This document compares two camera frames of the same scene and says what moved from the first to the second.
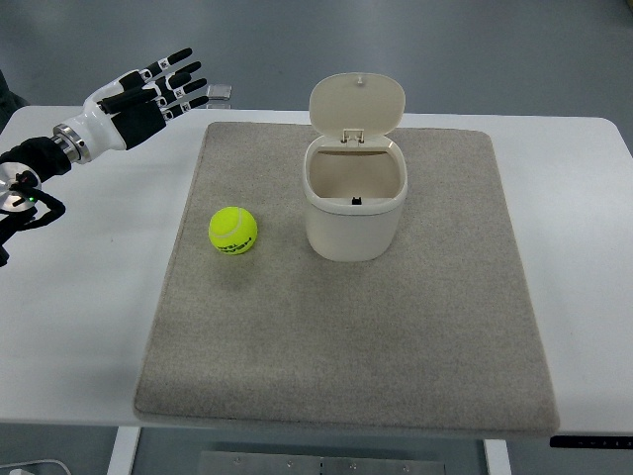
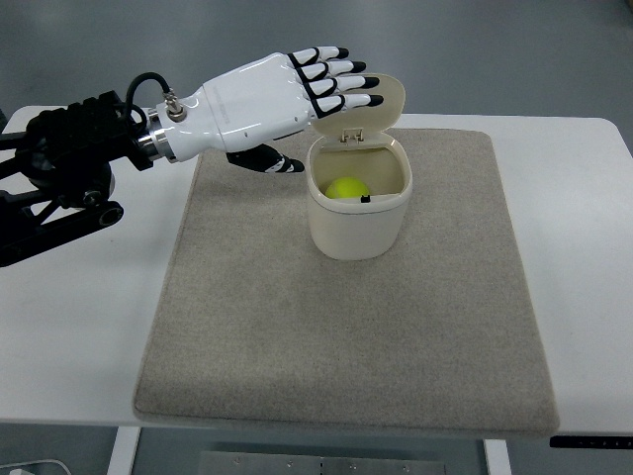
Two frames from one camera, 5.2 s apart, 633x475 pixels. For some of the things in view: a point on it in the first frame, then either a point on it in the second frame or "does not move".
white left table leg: [124, 450] does not move
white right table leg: [497, 456] does not move
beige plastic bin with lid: [355, 179] does not move
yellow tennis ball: [232, 230] → [346, 187]
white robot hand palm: [95, 134] → [261, 101]
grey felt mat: [437, 335] does not move
